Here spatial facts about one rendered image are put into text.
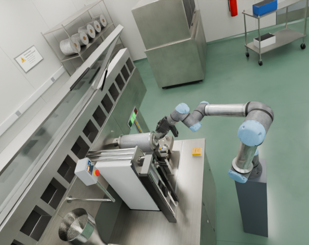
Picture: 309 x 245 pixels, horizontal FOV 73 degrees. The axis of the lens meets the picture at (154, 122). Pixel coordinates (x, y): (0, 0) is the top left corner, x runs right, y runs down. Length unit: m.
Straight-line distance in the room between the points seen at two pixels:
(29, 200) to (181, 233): 0.90
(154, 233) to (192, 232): 0.25
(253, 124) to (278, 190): 1.65
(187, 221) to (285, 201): 1.31
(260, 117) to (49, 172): 1.07
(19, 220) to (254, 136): 1.11
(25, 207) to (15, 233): 0.10
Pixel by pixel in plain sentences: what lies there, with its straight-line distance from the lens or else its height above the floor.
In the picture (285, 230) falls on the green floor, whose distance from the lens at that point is 2.46.
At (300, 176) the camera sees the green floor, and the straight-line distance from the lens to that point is 2.76.
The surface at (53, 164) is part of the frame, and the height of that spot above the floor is 1.62.
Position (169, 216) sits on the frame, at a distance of 1.47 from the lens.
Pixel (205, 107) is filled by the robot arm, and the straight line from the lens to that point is 1.35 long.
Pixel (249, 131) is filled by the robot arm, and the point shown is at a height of 1.51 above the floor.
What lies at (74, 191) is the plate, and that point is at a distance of 1.36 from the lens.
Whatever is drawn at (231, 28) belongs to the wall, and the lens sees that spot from 5.85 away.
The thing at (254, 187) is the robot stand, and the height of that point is 0.83.
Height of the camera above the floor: 2.27
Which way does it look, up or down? 37 degrees down
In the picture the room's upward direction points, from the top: 25 degrees counter-clockwise
